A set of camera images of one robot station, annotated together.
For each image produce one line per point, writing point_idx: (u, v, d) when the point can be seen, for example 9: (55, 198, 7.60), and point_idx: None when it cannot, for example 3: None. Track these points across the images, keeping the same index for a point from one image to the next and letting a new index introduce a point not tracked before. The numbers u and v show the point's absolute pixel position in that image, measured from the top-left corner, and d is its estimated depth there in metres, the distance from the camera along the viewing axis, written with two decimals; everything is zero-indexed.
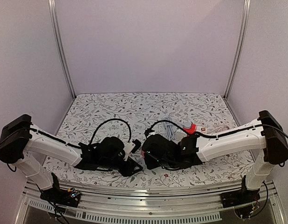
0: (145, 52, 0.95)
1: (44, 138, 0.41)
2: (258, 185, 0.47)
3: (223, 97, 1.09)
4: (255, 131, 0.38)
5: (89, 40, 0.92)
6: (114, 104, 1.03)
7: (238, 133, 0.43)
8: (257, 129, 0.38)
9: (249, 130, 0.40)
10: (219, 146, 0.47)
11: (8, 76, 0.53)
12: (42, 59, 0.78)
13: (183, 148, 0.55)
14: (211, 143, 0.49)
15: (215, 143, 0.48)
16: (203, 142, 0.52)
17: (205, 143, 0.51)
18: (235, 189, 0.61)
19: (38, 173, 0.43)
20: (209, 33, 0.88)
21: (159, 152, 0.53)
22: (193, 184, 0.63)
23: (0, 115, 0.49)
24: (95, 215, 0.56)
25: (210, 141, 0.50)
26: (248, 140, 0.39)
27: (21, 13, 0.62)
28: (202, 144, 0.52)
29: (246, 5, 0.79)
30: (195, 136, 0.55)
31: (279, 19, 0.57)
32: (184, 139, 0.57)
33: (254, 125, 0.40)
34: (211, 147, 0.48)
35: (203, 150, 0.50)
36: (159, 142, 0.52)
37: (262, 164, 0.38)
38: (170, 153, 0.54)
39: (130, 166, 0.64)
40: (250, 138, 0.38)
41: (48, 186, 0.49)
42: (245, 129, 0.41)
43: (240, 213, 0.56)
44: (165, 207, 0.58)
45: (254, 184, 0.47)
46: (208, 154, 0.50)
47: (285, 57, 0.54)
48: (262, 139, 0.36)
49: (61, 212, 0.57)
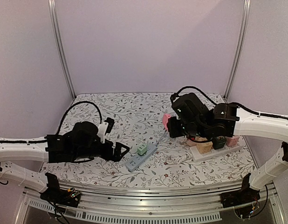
0: (145, 53, 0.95)
1: (5, 145, 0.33)
2: (261, 185, 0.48)
3: (223, 97, 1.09)
4: None
5: (89, 39, 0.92)
6: (114, 104, 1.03)
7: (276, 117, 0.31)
8: None
9: None
10: (256, 127, 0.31)
11: (8, 76, 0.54)
12: (42, 59, 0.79)
13: (221, 113, 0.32)
14: (253, 118, 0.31)
15: (258, 120, 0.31)
16: (245, 114, 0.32)
17: (246, 114, 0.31)
18: (235, 189, 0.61)
19: (24, 179, 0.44)
20: (208, 33, 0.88)
21: (190, 115, 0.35)
22: (193, 184, 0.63)
23: (0, 115, 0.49)
24: (95, 215, 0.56)
25: (252, 115, 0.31)
26: (285, 130, 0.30)
27: (21, 14, 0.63)
28: (243, 115, 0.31)
29: (246, 5, 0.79)
30: (235, 105, 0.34)
31: (279, 19, 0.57)
32: (222, 104, 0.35)
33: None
34: (252, 123, 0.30)
35: (244, 122, 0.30)
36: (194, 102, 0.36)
37: (278, 164, 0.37)
38: (203, 116, 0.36)
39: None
40: (287, 129, 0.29)
41: (43, 188, 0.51)
42: (284, 118, 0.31)
43: (240, 213, 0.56)
44: (165, 207, 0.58)
45: (259, 183, 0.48)
46: (239, 129, 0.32)
47: (285, 57, 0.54)
48: None
49: (62, 212, 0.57)
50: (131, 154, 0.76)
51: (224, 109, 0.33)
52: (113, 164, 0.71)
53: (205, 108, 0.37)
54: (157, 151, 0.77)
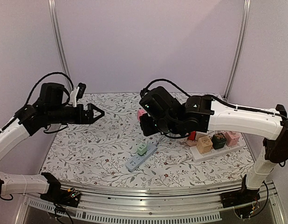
0: (145, 53, 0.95)
1: None
2: (257, 185, 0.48)
3: (223, 97, 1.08)
4: (275, 118, 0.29)
5: (88, 39, 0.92)
6: (114, 104, 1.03)
7: (256, 111, 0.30)
8: (276, 117, 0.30)
9: (269, 115, 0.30)
10: (233, 121, 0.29)
11: (8, 76, 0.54)
12: (42, 60, 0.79)
13: (194, 106, 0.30)
14: (229, 112, 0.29)
15: (235, 114, 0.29)
16: (220, 107, 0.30)
17: (222, 108, 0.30)
18: (236, 189, 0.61)
19: (26, 183, 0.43)
20: (208, 33, 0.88)
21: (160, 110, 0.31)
22: (193, 183, 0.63)
23: (0, 115, 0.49)
24: (95, 215, 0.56)
25: (228, 109, 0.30)
26: (266, 125, 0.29)
27: (22, 14, 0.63)
28: (219, 109, 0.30)
29: (246, 5, 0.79)
30: (209, 98, 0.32)
31: (279, 19, 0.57)
32: (195, 98, 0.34)
33: (273, 112, 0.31)
34: (229, 118, 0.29)
35: (220, 116, 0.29)
36: (164, 96, 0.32)
37: (263, 163, 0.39)
38: (174, 112, 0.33)
39: (85, 113, 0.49)
40: (268, 123, 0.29)
41: (45, 186, 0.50)
42: (264, 113, 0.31)
43: (240, 213, 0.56)
44: (165, 207, 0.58)
45: (254, 184, 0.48)
46: (219, 123, 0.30)
47: (285, 57, 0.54)
48: (277, 129, 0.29)
49: (62, 212, 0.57)
50: (131, 154, 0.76)
51: (197, 103, 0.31)
52: (113, 164, 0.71)
53: (176, 102, 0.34)
54: (157, 151, 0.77)
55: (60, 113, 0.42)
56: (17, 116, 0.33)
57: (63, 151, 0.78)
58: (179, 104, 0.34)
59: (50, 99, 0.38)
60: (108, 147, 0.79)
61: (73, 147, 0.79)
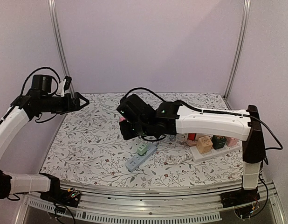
0: (145, 52, 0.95)
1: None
2: (253, 184, 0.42)
3: (223, 97, 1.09)
4: (243, 120, 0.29)
5: (88, 39, 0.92)
6: (114, 104, 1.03)
7: (223, 114, 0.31)
8: (244, 118, 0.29)
9: (236, 116, 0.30)
10: (200, 123, 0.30)
11: (8, 76, 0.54)
12: (42, 59, 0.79)
13: (162, 111, 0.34)
14: (194, 116, 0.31)
15: (199, 117, 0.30)
16: (186, 111, 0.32)
17: (187, 112, 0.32)
18: (235, 189, 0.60)
19: (31, 179, 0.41)
20: (208, 33, 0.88)
21: (133, 115, 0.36)
22: (193, 183, 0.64)
23: None
24: (95, 215, 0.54)
25: (193, 113, 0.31)
26: (232, 127, 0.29)
27: (21, 14, 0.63)
28: (184, 113, 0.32)
29: (246, 5, 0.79)
30: (177, 103, 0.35)
31: (279, 19, 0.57)
32: (166, 103, 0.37)
33: (242, 113, 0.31)
34: (194, 121, 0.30)
35: (185, 120, 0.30)
36: (136, 103, 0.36)
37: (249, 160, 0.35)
38: (145, 116, 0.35)
39: (72, 100, 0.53)
40: (234, 125, 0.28)
41: (47, 183, 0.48)
42: (231, 115, 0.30)
43: (240, 213, 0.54)
44: (165, 207, 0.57)
45: (249, 184, 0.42)
46: (187, 126, 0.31)
47: (285, 57, 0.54)
48: (246, 130, 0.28)
49: (62, 212, 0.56)
50: (131, 154, 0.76)
51: (166, 108, 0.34)
52: (113, 164, 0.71)
53: (149, 108, 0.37)
54: (157, 151, 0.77)
55: (52, 101, 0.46)
56: (15, 105, 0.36)
57: (63, 151, 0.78)
58: (152, 109, 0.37)
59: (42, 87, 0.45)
60: (108, 147, 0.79)
61: (73, 147, 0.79)
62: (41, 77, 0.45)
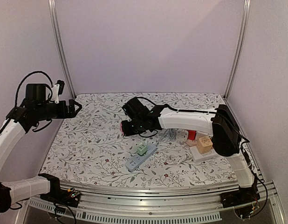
0: (145, 52, 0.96)
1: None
2: (248, 181, 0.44)
3: (223, 97, 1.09)
4: (208, 115, 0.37)
5: (88, 39, 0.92)
6: (114, 104, 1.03)
7: (195, 113, 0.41)
8: (209, 115, 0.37)
9: (203, 114, 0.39)
10: (177, 120, 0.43)
11: (8, 77, 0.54)
12: (42, 60, 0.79)
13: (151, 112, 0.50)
14: (171, 114, 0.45)
15: (176, 115, 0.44)
16: (167, 111, 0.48)
17: (168, 111, 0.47)
18: (235, 188, 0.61)
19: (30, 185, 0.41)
20: (208, 33, 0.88)
21: (132, 113, 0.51)
22: (193, 183, 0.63)
23: None
24: (95, 215, 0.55)
25: (171, 112, 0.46)
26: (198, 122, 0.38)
27: (21, 14, 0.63)
28: (165, 112, 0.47)
29: (246, 5, 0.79)
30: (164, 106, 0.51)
31: (279, 19, 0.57)
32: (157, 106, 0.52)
33: (208, 111, 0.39)
34: (171, 118, 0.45)
35: (164, 117, 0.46)
36: (135, 104, 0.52)
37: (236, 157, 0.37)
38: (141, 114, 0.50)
39: (67, 107, 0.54)
40: (200, 120, 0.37)
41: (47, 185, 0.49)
42: (200, 112, 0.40)
43: (240, 213, 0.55)
44: (165, 207, 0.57)
45: (243, 181, 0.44)
46: (168, 122, 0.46)
47: (285, 58, 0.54)
48: (209, 123, 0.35)
49: (62, 212, 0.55)
50: (132, 154, 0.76)
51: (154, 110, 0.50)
52: (113, 164, 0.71)
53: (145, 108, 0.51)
54: (157, 151, 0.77)
55: (46, 109, 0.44)
56: (10, 118, 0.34)
57: (63, 151, 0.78)
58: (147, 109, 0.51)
59: (36, 95, 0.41)
60: (108, 147, 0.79)
61: (73, 147, 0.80)
62: (34, 86, 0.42)
